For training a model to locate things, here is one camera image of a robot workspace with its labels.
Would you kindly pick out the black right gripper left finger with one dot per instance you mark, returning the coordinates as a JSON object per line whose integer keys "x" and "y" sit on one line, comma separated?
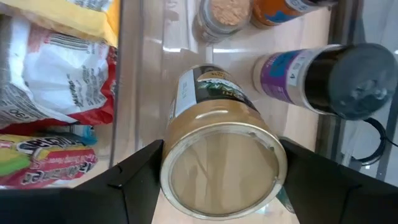
{"x": 109, "y": 202}

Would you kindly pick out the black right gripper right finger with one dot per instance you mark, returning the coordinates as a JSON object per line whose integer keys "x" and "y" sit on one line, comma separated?
{"x": 335, "y": 199}

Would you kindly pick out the red ramen noodle pack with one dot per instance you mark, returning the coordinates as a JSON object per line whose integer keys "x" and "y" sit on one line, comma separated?
{"x": 62, "y": 77}

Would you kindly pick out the purple label spice jar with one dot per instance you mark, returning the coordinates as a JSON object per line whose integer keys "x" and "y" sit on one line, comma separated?
{"x": 280, "y": 77}

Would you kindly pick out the yellow ramen noodle pack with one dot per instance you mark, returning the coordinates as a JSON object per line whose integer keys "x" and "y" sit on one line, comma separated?
{"x": 77, "y": 18}

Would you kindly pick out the orange label spice jar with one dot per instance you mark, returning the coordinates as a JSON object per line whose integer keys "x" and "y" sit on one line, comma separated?
{"x": 273, "y": 14}

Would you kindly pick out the small clear spice jar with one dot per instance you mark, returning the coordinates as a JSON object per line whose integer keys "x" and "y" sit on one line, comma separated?
{"x": 227, "y": 15}

